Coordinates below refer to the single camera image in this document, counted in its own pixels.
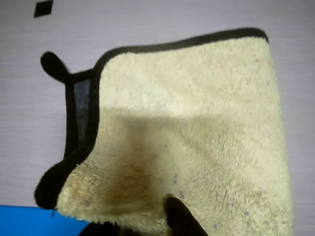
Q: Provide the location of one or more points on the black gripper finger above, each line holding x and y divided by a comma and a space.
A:
103, 231
180, 218

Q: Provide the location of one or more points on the beige towel with black edge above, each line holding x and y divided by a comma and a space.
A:
187, 118

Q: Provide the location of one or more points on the black square tape marker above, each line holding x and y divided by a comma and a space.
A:
43, 8

